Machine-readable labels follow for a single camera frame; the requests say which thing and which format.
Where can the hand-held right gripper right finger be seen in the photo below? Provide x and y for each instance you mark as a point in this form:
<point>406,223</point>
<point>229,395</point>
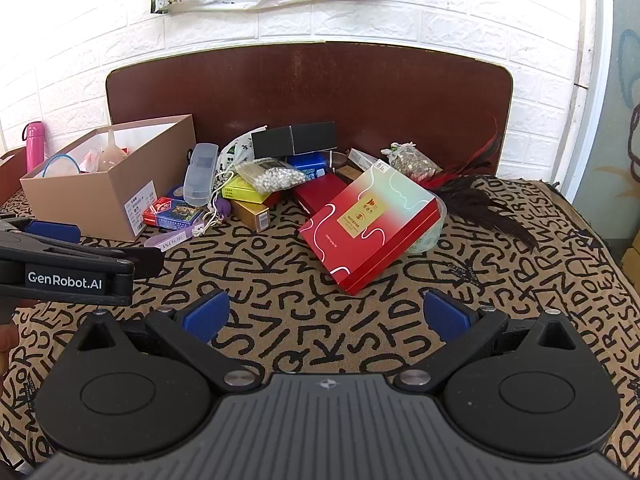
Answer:
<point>444,310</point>

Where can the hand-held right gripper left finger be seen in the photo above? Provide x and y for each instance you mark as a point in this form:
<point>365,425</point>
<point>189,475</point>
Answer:
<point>207,310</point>

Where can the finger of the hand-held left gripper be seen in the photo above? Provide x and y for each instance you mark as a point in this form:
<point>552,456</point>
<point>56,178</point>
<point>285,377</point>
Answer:
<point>142,262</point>
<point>50,231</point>

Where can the brown cardboard box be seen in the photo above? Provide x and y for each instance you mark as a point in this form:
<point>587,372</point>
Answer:
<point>150,170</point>

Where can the lavender tube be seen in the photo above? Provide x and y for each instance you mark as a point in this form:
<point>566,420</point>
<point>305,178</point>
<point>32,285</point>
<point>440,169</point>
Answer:
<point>167,240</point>

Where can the blue red playing card box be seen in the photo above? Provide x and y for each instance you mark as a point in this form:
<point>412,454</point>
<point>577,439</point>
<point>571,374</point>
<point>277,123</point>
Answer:
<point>172,212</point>

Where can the brown side box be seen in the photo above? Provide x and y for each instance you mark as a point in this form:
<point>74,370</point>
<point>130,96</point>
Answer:
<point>11,170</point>

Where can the clear plastic tub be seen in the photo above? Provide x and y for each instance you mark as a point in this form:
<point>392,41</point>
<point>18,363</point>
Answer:
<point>427,232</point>

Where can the red snack packet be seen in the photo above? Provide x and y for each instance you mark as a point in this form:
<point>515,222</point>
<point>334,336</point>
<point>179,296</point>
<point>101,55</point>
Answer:
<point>91,161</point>

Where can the pink thermos bottle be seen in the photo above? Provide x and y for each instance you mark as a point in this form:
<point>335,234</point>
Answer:
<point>34,147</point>

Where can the clear plastic funnel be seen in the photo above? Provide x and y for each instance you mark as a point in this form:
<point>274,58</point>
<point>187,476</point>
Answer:
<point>110,150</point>

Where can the letter-print tan blanket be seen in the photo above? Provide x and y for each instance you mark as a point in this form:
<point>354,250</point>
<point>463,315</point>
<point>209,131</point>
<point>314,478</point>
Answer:
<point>310,285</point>

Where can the gold orange small box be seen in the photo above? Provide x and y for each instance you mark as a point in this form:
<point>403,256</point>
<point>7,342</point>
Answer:
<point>252,214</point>

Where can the clear glasses case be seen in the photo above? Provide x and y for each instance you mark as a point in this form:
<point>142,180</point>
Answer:
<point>199,172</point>

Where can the large red gradient gift box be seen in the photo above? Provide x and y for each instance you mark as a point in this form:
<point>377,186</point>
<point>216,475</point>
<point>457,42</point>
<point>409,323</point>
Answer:
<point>370,225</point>

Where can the black red feather duster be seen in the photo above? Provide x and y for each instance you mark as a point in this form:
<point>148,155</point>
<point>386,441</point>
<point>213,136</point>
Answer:
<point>475,200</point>

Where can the yellow small box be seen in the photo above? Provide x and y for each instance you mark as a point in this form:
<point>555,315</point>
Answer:
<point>242,189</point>

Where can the bag of white beads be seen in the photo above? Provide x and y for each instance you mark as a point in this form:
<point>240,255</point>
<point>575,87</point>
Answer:
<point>272,176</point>

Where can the bag of dried herbs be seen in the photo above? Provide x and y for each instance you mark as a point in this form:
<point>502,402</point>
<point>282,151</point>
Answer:
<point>412,161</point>

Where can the plain red box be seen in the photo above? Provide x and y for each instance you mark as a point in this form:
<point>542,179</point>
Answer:
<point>317,194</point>

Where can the white cigarette pack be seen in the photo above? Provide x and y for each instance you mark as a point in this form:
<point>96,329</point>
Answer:
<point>361,159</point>

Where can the blue small box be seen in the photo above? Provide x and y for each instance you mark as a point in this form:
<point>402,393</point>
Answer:
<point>309,164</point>

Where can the black rectangular box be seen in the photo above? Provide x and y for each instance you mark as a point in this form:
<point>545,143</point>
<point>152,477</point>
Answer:
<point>292,139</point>

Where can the dark brown wooden headboard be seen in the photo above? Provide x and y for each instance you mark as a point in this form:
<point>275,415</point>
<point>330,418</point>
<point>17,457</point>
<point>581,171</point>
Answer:
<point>390,95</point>

